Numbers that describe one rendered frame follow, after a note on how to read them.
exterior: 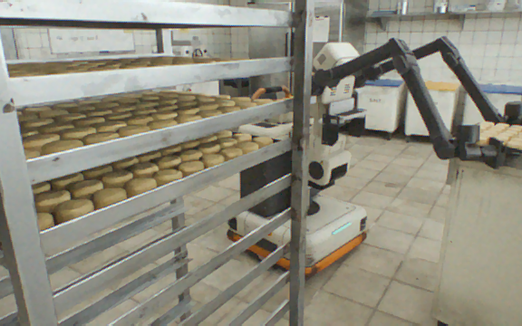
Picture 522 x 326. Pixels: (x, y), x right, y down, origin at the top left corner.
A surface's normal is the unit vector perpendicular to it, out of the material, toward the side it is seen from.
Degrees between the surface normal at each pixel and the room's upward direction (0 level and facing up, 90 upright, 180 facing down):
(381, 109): 91
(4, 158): 90
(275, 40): 90
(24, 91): 90
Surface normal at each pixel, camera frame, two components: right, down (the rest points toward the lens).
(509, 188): -0.68, 0.23
